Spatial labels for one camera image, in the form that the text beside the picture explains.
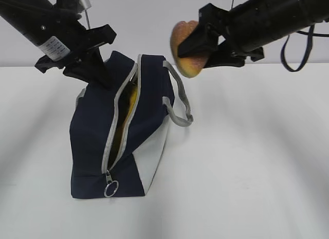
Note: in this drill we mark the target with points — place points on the navy and white lunch bag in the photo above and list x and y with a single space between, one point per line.
161 100

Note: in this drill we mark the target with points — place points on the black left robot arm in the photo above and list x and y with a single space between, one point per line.
56 31

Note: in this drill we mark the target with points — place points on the yellow banana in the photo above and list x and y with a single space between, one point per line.
126 102

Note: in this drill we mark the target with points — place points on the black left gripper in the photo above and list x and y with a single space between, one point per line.
83 60

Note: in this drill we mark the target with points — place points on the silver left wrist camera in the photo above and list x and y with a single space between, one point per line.
77 6

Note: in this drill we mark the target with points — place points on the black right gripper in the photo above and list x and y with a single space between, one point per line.
213 23

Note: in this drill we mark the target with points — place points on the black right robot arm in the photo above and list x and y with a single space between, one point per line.
266 21

